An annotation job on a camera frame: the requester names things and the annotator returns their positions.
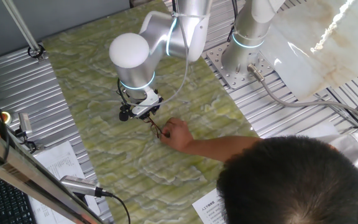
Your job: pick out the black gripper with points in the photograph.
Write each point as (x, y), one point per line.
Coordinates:
(155, 109)

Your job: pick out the red frame glasses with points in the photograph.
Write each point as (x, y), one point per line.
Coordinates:
(157, 129)

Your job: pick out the person's forearm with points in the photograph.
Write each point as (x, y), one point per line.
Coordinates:
(222, 147)

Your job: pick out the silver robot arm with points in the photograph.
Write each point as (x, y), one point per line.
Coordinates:
(129, 49)

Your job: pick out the person's hand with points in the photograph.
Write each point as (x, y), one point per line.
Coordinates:
(177, 135)

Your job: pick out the green marble pattern mat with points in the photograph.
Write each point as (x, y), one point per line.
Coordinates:
(135, 161)

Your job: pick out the printed table paper sheet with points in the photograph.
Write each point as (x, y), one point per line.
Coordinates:
(57, 161)

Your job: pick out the paper with Chinese text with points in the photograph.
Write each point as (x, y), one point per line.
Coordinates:
(208, 208)

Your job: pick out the yellow red emergency button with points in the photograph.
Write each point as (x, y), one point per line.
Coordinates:
(6, 117)

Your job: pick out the aluminium pole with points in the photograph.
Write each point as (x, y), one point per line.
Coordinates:
(20, 28)

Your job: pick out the person's dark haired head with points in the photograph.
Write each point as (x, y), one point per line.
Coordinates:
(297, 186)

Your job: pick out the plain white sheet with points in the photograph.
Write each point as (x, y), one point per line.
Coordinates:
(315, 129)

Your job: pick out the black keyboard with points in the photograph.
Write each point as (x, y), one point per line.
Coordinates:
(5, 202)

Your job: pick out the white marble pattern sheet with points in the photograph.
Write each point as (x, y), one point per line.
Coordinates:
(322, 46)

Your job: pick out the white shirt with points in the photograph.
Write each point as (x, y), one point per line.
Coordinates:
(356, 149)

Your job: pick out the silver camera bracket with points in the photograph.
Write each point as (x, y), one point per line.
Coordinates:
(146, 104)

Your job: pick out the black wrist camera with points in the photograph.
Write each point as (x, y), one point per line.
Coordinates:
(123, 115)

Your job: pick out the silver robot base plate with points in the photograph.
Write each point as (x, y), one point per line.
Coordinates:
(232, 77)

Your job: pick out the silver depth camera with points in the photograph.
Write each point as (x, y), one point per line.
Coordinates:
(78, 184)

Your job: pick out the small grey camera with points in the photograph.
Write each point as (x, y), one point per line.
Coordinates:
(25, 122)

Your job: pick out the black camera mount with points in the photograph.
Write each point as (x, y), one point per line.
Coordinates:
(26, 143)

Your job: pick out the aluminium frame bar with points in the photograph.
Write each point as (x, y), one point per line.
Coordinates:
(26, 174)

